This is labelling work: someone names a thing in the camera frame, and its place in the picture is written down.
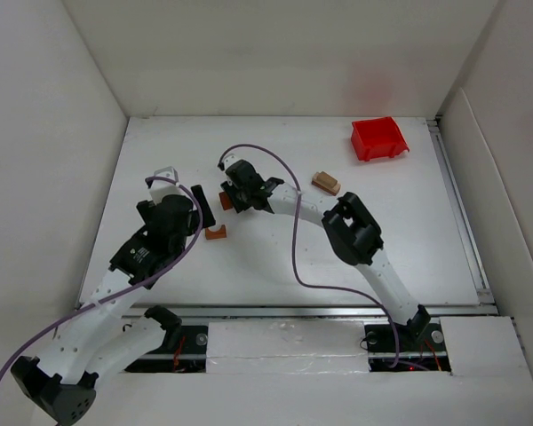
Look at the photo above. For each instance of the light long wood block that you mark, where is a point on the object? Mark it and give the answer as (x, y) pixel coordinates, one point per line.
(317, 177)

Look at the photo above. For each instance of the reddish long wood block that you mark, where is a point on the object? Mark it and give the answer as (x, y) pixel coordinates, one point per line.
(331, 189)

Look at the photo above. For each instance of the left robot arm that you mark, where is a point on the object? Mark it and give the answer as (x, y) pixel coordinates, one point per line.
(64, 377)

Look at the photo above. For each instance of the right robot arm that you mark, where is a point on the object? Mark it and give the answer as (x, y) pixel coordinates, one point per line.
(353, 233)

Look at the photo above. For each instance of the aluminium front rail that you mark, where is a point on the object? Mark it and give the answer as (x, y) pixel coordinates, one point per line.
(231, 312)

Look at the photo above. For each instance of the aluminium side rail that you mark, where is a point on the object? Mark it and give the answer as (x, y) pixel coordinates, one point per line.
(472, 254)

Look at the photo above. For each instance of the orange arch wood block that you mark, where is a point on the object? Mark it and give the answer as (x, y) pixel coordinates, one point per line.
(216, 233)

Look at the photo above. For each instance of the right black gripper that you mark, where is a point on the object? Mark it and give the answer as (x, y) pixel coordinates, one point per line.
(234, 195)

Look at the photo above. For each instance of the tan cube wood block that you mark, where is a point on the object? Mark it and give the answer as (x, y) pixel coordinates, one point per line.
(327, 179)

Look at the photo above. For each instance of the small red-brown wood block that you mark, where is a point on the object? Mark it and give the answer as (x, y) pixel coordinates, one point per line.
(225, 201)

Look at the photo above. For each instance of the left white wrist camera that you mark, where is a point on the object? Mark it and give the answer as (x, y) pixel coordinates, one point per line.
(165, 183)

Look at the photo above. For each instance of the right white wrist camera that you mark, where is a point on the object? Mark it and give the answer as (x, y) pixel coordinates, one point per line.
(227, 161)

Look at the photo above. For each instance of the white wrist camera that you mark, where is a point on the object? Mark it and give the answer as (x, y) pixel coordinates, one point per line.
(165, 183)
(227, 161)

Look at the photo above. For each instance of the red plastic bin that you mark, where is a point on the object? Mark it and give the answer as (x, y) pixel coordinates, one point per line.
(377, 138)

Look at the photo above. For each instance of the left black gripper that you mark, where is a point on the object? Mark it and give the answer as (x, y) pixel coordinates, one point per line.
(203, 206)

